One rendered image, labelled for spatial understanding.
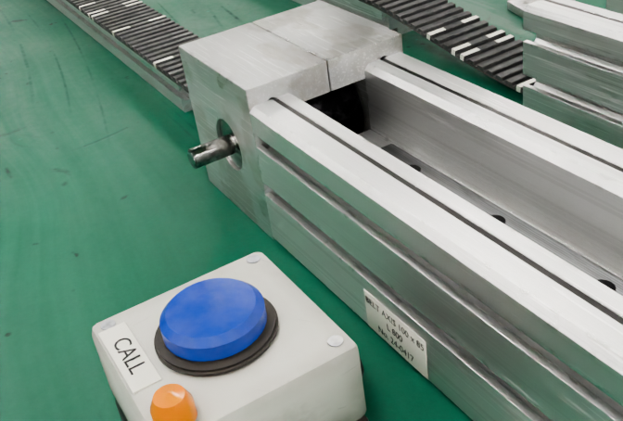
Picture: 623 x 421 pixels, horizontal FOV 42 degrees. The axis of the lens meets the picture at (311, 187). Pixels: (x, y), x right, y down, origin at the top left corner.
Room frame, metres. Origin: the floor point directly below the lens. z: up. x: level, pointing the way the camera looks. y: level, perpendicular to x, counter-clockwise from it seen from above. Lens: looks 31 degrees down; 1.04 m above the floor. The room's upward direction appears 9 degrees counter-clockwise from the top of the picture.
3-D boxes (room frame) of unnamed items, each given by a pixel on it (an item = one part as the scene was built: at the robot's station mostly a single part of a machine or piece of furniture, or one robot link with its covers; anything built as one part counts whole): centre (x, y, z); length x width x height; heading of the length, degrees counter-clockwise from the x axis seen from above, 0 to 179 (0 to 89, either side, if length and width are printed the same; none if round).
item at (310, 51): (0.44, 0.01, 0.83); 0.12 x 0.09 x 0.10; 117
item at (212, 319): (0.24, 0.04, 0.84); 0.04 x 0.04 x 0.02
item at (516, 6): (0.68, -0.22, 0.78); 0.05 x 0.03 x 0.01; 101
